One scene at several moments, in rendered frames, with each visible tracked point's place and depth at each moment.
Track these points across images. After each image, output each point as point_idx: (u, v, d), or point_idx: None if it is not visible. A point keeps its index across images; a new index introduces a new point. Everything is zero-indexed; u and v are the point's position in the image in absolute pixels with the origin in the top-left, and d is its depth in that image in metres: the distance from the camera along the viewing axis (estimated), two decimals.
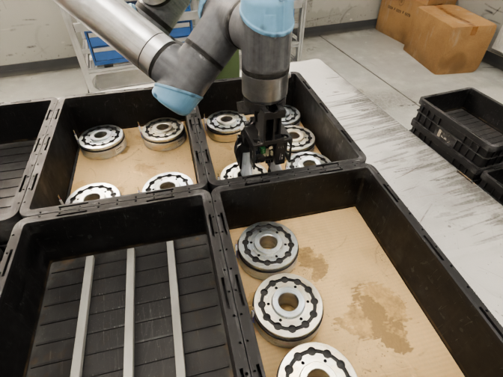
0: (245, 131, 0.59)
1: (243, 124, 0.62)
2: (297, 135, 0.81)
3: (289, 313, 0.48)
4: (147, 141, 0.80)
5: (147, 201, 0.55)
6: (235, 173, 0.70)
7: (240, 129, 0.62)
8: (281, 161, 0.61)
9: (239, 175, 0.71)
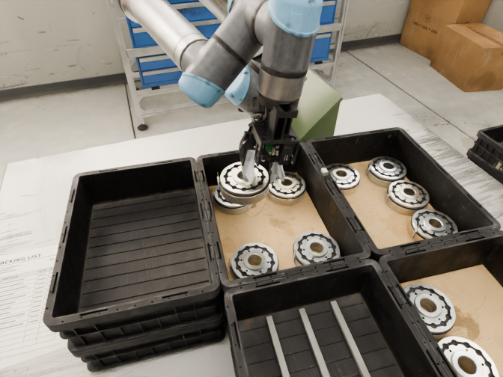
0: (254, 127, 0.60)
1: (252, 121, 0.62)
2: (411, 191, 0.89)
3: (472, 376, 0.56)
4: (276, 197, 0.88)
5: (326, 271, 0.63)
6: (235, 173, 0.70)
7: (248, 126, 0.62)
8: (285, 163, 0.61)
9: (239, 175, 0.71)
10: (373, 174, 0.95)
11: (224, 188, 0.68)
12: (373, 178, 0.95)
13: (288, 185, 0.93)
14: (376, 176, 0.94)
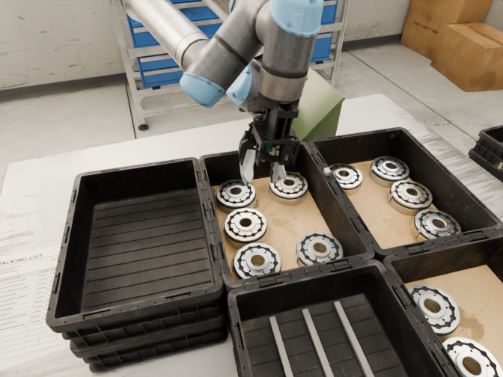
0: (254, 127, 0.60)
1: (252, 121, 0.62)
2: (414, 191, 0.89)
3: None
4: (278, 197, 0.88)
5: (330, 271, 0.63)
6: (237, 220, 0.80)
7: (248, 125, 0.62)
8: (286, 163, 0.61)
9: (240, 221, 0.81)
10: (375, 174, 0.94)
11: (227, 235, 0.78)
12: (376, 178, 0.95)
13: (290, 185, 0.93)
14: (379, 176, 0.94)
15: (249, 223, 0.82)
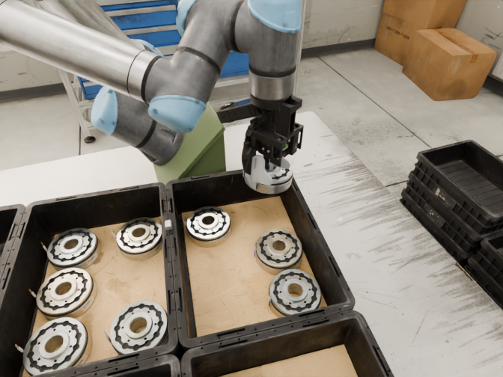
0: (260, 133, 0.59)
1: (248, 129, 0.61)
2: (284, 243, 0.75)
3: None
4: (122, 251, 0.74)
5: (109, 373, 0.49)
6: (55, 286, 0.67)
7: (247, 135, 0.61)
8: (295, 150, 0.63)
9: (61, 286, 0.68)
10: None
11: (37, 305, 0.65)
12: (248, 180, 0.71)
13: (145, 233, 0.79)
14: None
15: None
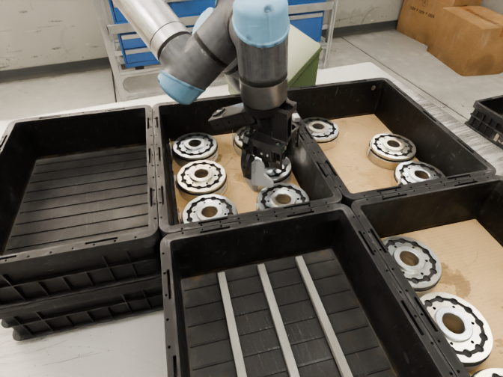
0: (257, 141, 0.58)
1: (244, 137, 0.60)
2: (396, 143, 0.79)
3: (459, 336, 0.45)
4: None
5: (287, 216, 0.53)
6: (192, 171, 0.70)
7: (244, 142, 0.60)
8: (293, 149, 0.63)
9: (196, 173, 0.71)
10: None
11: (180, 187, 0.68)
12: None
13: None
14: None
15: (206, 176, 0.72)
